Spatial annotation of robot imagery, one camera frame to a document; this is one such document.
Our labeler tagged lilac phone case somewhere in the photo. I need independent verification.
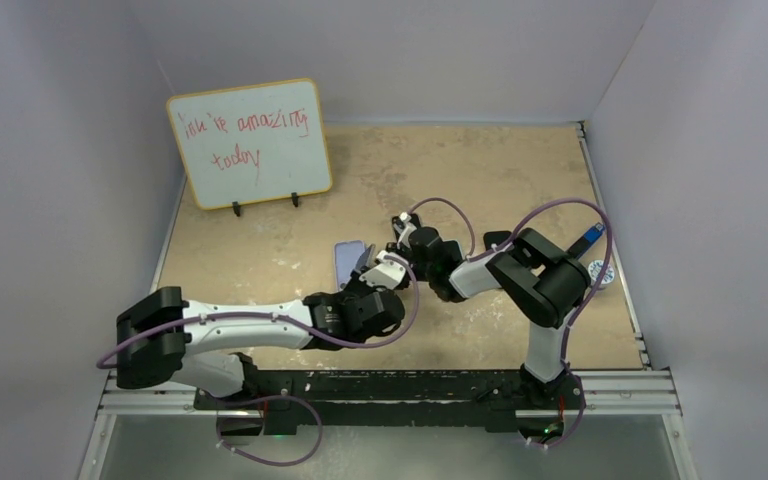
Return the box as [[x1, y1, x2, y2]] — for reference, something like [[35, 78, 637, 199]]
[[334, 240, 366, 290]]

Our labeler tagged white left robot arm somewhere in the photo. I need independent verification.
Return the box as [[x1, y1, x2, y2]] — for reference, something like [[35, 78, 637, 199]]
[[97, 252, 415, 409]]

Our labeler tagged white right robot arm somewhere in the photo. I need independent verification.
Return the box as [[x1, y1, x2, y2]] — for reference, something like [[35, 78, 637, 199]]
[[387, 217, 591, 407]]

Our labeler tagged black phone in black case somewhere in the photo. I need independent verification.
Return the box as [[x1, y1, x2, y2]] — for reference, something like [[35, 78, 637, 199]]
[[482, 230, 512, 252]]

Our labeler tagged blue stapler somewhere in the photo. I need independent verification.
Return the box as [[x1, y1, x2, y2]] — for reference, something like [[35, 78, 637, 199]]
[[567, 222, 605, 259]]

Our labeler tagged yellow framed whiteboard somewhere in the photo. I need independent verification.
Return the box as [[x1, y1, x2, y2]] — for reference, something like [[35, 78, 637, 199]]
[[166, 78, 333, 210]]

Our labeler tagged small white blue jar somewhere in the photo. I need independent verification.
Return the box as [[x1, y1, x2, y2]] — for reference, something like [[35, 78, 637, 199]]
[[587, 260, 616, 290]]

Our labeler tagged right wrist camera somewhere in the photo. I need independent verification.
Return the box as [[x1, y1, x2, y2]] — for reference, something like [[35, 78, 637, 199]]
[[391, 212, 421, 247]]

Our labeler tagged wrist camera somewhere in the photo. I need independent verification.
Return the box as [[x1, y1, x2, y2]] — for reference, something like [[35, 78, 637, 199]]
[[375, 250, 411, 290], [391, 212, 421, 247]]

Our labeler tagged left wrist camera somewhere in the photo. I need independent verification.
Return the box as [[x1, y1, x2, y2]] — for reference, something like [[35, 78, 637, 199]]
[[375, 250, 411, 290]]

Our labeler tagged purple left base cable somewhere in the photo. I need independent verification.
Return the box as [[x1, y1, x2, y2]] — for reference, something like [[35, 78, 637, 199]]
[[215, 393, 324, 468]]

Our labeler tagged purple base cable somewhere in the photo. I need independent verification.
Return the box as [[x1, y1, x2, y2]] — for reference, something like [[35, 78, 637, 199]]
[[523, 373, 589, 452], [215, 393, 324, 468]]

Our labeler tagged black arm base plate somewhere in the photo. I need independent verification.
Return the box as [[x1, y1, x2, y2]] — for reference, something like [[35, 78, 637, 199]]
[[195, 368, 586, 441]]

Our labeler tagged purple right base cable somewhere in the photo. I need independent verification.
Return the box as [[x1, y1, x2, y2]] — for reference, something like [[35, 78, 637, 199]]
[[523, 373, 589, 452]]

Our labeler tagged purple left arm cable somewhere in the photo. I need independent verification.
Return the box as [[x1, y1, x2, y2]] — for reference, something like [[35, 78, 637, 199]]
[[96, 254, 421, 371]]

